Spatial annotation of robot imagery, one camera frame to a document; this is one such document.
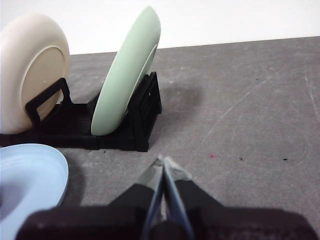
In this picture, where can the white plate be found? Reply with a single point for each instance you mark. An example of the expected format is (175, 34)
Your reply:
(25, 50)

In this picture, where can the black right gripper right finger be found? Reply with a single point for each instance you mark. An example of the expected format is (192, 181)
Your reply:
(237, 225)

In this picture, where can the black plate rack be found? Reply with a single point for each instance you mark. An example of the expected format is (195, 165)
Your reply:
(75, 125)

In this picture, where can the green plate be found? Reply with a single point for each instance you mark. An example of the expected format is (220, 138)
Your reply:
(125, 75)

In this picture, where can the blue plate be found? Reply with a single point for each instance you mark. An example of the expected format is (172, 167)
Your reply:
(32, 170)

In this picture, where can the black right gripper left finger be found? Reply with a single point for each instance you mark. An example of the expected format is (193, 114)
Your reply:
(100, 222)

